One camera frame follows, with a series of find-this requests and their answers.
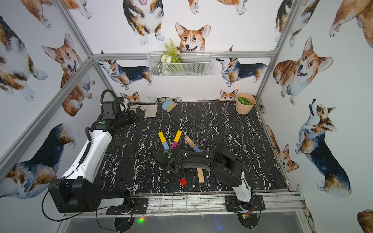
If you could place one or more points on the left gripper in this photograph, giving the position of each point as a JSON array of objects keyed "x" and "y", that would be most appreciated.
[{"x": 135, "y": 115}]

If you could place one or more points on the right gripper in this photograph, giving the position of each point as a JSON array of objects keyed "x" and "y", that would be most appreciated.
[{"x": 182, "y": 173}]

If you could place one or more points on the magenta rectangular block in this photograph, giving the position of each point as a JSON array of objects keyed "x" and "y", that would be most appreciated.
[{"x": 174, "y": 145}]

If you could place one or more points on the small light blue block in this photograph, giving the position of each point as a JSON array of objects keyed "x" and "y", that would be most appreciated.
[{"x": 165, "y": 146}]

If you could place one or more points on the red block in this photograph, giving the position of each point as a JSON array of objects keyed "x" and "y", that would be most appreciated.
[{"x": 182, "y": 182}]

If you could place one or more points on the long yellow block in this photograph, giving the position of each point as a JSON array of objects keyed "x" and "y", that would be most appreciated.
[{"x": 177, "y": 137}]

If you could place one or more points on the light blue rectangular block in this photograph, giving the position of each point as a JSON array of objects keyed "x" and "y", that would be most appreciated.
[{"x": 196, "y": 149}]

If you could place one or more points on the long natural wood block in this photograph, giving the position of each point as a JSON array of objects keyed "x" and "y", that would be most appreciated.
[{"x": 190, "y": 142}]

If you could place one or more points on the short yellow block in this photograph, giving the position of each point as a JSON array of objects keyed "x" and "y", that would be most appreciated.
[{"x": 162, "y": 138}]

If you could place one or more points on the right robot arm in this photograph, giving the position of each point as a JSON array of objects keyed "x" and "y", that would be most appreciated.
[{"x": 224, "y": 164}]

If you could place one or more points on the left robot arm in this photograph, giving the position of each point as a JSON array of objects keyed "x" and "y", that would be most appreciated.
[{"x": 75, "y": 192}]

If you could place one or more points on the beige work glove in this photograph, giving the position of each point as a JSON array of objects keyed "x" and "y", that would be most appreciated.
[{"x": 149, "y": 110}]

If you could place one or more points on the green fern plant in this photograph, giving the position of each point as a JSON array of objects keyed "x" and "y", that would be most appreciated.
[{"x": 170, "y": 60}]

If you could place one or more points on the pink pot with greens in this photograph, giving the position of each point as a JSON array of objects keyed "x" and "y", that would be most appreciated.
[{"x": 244, "y": 103}]

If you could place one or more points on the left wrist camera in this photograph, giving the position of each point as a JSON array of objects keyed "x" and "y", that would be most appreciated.
[{"x": 111, "y": 110}]

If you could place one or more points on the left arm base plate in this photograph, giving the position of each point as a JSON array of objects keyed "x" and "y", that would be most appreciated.
[{"x": 137, "y": 206}]

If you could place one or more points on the white wire basket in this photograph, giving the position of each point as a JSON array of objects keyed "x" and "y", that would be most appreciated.
[{"x": 184, "y": 64}]

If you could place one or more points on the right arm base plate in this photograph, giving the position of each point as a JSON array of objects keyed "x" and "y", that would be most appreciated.
[{"x": 233, "y": 204}]

